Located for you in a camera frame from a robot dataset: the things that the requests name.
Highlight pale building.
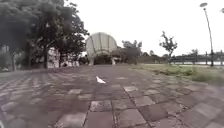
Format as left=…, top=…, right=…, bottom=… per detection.
left=46, top=47, right=81, bottom=69

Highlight grass strip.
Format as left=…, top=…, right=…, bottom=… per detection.
left=130, top=63, right=224, bottom=84

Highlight grey stone slab pavement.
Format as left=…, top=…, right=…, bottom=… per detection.
left=0, top=64, right=224, bottom=128

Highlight large dark trees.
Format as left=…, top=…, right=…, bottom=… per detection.
left=0, top=0, right=90, bottom=72

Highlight small slender tree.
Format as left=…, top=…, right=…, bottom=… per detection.
left=158, top=30, right=179, bottom=65

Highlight pale arched canopy shelter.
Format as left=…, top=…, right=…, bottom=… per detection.
left=85, top=31, right=119, bottom=66

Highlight white litter scrap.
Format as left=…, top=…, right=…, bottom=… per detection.
left=95, top=75, right=107, bottom=85

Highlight dark bushy tree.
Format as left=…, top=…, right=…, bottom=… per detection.
left=117, top=39, right=144, bottom=65

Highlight street lamp pole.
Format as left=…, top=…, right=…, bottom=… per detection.
left=199, top=2, right=215, bottom=67

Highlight railing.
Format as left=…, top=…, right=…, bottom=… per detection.
left=169, top=50, right=224, bottom=67

